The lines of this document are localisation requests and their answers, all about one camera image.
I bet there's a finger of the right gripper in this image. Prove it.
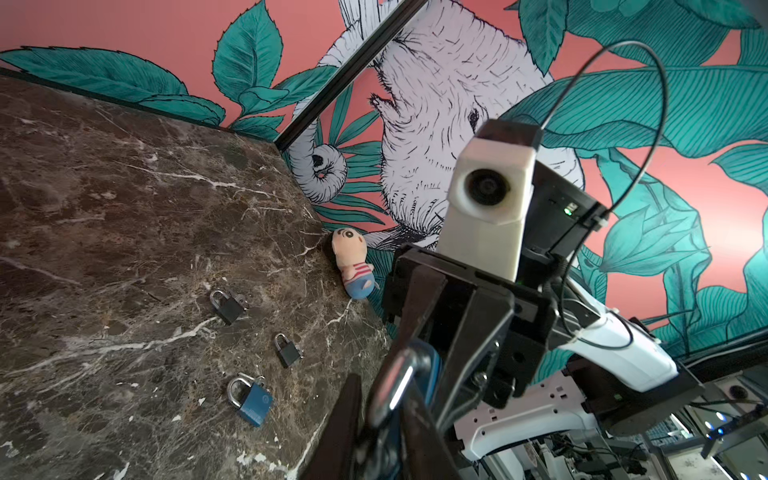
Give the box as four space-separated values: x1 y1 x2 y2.
389 265 447 360
431 289 514 432

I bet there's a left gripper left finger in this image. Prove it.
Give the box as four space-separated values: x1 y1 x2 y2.
300 373 362 480

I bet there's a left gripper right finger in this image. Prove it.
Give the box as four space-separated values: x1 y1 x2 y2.
400 385 461 480

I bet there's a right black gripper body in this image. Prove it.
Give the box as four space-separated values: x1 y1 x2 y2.
382 244 556 408

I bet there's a blue padlock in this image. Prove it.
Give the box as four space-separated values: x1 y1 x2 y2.
226 373 273 427
353 340 442 480

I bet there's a black padlock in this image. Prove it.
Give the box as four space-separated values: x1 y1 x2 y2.
273 333 303 368
209 289 246 325

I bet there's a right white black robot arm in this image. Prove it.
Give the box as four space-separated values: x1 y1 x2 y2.
366 244 704 461

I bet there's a plush doll striped shirt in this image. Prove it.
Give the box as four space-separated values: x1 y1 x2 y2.
331 228 377 300

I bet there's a right thin black cable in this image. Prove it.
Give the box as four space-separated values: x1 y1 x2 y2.
539 40 670 352

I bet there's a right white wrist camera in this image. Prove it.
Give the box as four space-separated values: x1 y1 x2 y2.
436 119 542 282

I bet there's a right black frame post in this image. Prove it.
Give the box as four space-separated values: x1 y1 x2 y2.
275 0 427 153

